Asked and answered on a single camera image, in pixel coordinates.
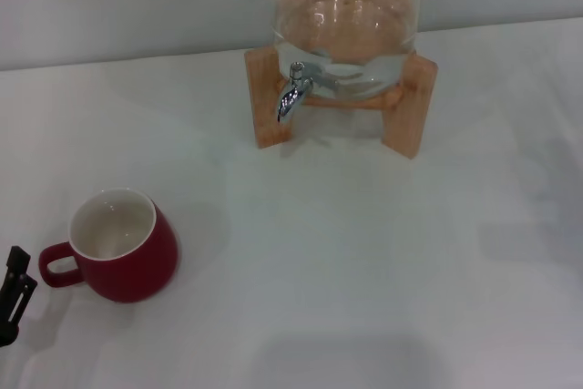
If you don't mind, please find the red ceramic cup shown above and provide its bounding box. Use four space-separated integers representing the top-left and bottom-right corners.
37 187 180 303

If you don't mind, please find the chrome faucet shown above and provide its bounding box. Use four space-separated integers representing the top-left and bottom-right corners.
275 61 341 124

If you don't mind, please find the wooden dispenser stand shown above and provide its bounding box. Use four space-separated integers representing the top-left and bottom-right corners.
243 45 439 163

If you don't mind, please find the glass water dispenser jar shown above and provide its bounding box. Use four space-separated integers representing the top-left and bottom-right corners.
271 0 421 101

